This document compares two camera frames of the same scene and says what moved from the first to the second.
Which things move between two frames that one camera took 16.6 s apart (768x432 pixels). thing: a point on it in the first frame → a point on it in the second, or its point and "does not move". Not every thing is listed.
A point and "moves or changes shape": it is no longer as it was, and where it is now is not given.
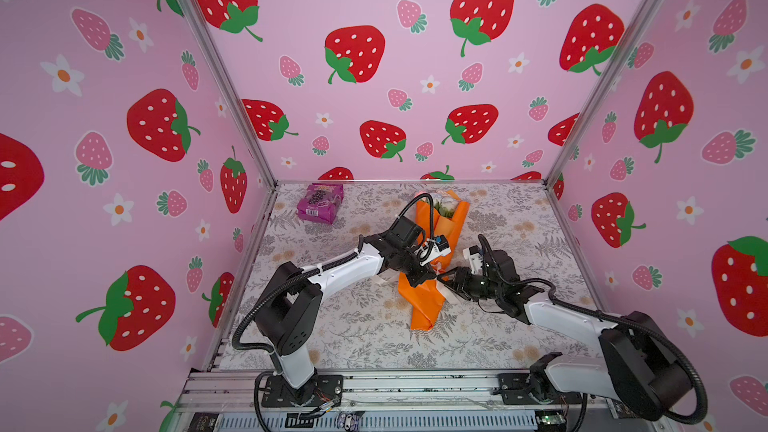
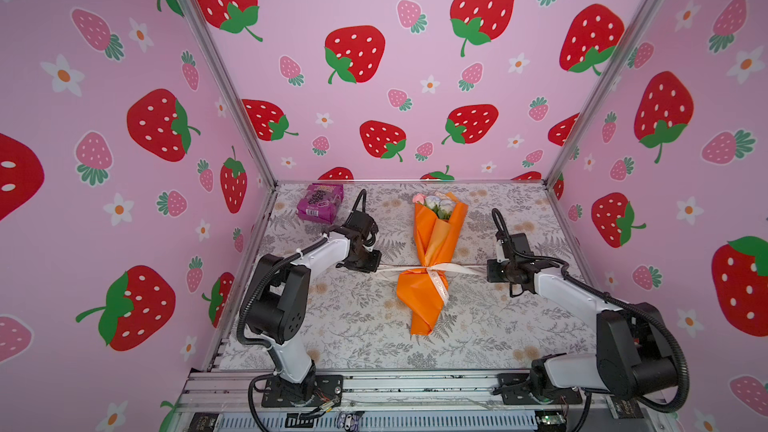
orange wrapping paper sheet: (425, 299) does not move
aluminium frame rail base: (236, 401) does not move
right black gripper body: (479, 286) → (500, 270)
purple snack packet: (320, 202) does not move
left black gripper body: (410, 265) → (366, 261)
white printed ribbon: (448, 294) moves or changes shape
